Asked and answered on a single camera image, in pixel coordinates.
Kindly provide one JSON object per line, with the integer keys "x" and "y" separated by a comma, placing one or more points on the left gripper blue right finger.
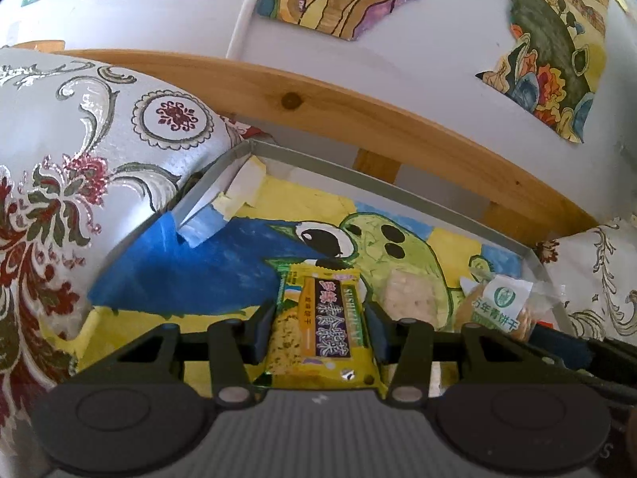
{"x": 406, "y": 344}

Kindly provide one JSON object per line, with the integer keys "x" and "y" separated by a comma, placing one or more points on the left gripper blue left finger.
{"x": 232, "y": 345}

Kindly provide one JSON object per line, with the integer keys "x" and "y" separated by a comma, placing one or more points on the white rice cracker pack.
{"x": 408, "y": 295}

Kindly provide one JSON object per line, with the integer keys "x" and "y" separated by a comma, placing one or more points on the yellow snack packet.
{"x": 319, "y": 338}

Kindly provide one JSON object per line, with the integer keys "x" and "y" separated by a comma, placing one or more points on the clear biscuit pack green label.
{"x": 506, "y": 304}

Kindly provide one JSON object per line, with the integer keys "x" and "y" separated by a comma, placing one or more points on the colourful drawing tray liner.
{"x": 213, "y": 269}

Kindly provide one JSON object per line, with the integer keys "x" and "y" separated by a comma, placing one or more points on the grey shallow tray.
{"x": 235, "y": 179}

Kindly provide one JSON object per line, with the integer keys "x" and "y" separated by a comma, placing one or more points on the wooden bed headboard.
{"x": 254, "y": 93}

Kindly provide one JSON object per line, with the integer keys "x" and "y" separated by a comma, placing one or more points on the landscape fields painting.
{"x": 554, "y": 69}

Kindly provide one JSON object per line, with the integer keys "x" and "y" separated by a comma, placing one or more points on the white wall pipe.
{"x": 240, "y": 29}

